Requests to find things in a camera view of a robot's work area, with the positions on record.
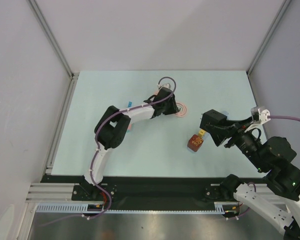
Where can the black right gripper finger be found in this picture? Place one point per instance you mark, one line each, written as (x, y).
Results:
(218, 134)
(222, 126)

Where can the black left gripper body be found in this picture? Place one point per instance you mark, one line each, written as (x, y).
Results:
(170, 108)

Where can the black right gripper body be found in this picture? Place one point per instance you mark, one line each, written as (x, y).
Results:
(230, 132)

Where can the yellow plug adapter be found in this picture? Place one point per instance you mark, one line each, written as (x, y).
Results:
(201, 133)

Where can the dark red cube adapter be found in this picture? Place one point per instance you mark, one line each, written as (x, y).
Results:
(195, 142)

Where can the blue plug adapter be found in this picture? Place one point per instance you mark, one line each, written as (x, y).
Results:
(129, 104)

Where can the pink cube adapter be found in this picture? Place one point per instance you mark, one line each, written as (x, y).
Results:
(129, 128)

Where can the black cube adapter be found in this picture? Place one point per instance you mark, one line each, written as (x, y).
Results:
(212, 117)

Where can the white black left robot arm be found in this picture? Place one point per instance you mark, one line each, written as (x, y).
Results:
(113, 125)

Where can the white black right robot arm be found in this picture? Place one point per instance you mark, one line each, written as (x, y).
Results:
(274, 158)

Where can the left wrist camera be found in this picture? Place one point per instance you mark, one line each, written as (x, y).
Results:
(163, 85)

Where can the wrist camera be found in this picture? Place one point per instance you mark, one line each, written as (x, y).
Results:
(163, 85)
(259, 116)

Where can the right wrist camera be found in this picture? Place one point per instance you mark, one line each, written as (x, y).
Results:
(259, 116)

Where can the slotted cable duct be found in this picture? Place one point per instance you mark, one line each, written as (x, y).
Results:
(87, 208)

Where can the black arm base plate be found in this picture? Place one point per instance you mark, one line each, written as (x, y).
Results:
(148, 193)

